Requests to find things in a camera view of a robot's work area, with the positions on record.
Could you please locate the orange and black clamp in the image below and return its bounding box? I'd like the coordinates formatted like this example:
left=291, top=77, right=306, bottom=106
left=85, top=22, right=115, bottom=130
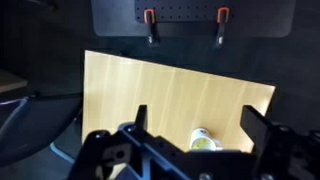
left=213, top=6, right=231, bottom=50
left=143, top=8, right=161, bottom=48

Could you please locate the black mesh office chair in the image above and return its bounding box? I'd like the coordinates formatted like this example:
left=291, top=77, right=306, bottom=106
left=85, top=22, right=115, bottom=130
left=0, top=95, right=83, bottom=168

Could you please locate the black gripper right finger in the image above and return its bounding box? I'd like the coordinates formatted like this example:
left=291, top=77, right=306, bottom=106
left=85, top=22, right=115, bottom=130
left=240, top=105, right=275, bottom=155

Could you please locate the black perforated mounting board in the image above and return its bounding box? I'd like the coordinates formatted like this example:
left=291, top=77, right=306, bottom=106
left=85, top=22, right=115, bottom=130
left=134, top=0, right=234, bottom=23

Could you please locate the white cup with handle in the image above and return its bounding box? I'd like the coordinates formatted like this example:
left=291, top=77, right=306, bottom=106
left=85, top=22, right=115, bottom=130
left=189, top=127, right=224, bottom=152

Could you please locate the black pegboard panel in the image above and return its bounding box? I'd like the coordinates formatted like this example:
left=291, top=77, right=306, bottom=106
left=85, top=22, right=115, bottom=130
left=90, top=0, right=297, bottom=39

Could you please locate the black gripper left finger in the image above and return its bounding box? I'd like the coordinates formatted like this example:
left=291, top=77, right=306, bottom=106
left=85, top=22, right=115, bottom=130
left=133, top=104, right=149, bottom=134

